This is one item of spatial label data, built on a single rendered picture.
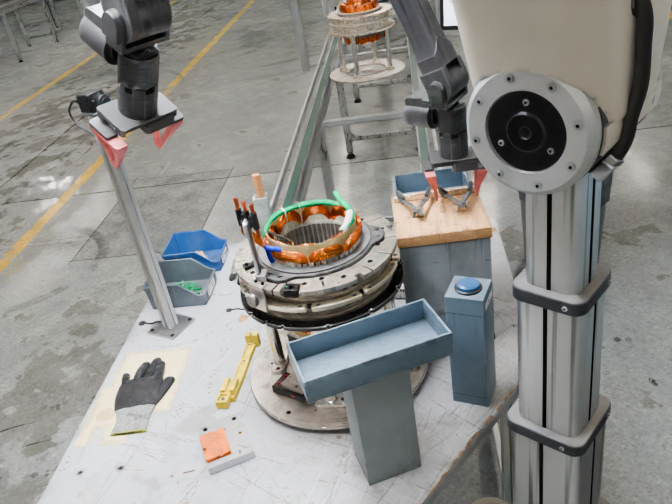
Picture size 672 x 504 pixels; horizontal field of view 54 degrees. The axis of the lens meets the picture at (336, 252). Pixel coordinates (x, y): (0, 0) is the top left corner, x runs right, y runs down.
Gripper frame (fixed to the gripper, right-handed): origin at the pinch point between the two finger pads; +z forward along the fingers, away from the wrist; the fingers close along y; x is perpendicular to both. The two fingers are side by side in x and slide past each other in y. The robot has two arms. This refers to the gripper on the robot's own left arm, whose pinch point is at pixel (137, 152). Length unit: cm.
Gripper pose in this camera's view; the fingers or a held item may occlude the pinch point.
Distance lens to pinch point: 111.1
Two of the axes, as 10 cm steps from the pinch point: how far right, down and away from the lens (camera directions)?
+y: -6.5, 4.7, -6.0
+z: -2.3, 6.3, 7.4
